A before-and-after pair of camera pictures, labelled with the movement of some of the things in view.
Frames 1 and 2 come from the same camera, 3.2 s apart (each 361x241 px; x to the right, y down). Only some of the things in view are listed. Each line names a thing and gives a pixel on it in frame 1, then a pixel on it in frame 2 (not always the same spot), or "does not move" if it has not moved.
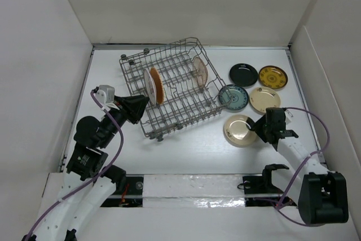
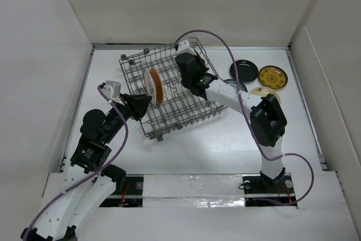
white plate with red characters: [150, 87] does not move
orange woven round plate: [158, 82] does not move
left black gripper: [132, 106] does not move
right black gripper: [257, 126] to [201, 61]
